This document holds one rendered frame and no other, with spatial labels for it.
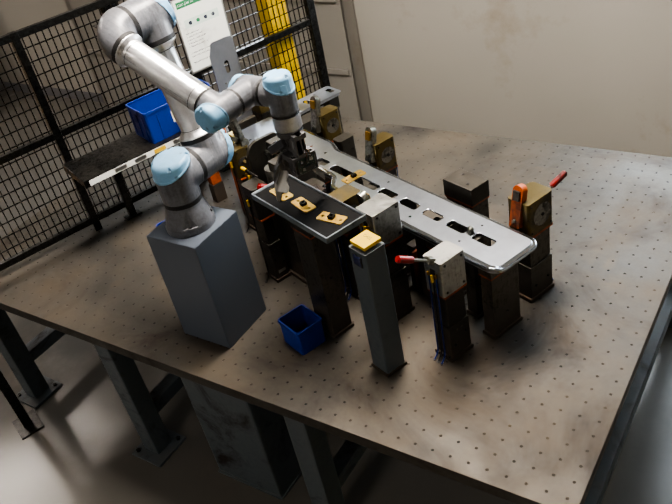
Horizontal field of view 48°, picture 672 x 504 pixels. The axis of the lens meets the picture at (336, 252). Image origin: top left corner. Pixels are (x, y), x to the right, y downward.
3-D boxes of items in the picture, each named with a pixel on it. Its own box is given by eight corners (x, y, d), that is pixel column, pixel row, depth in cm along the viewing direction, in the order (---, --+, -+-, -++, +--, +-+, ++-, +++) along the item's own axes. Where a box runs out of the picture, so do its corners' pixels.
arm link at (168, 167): (153, 202, 223) (138, 162, 215) (185, 179, 230) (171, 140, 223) (181, 210, 216) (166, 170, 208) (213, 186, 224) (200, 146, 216)
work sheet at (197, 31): (237, 54, 324) (217, -18, 306) (192, 74, 314) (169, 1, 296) (234, 53, 325) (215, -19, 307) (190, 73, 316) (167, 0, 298)
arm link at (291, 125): (266, 115, 196) (292, 103, 199) (270, 130, 199) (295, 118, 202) (280, 123, 191) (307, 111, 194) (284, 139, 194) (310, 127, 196)
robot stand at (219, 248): (230, 348, 240) (194, 248, 217) (184, 333, 251) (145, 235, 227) (266, 309, 253) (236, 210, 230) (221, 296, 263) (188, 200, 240)
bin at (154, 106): (218, 113, 307) (210, 83, 299) (153, 144, 294) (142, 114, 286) (198, 103, 318) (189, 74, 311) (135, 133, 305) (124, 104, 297)
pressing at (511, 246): (549, 239, 209) (549, 234, 209) (494, 279, 200) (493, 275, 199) (272, 116, 305) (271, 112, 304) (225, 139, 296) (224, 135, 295)
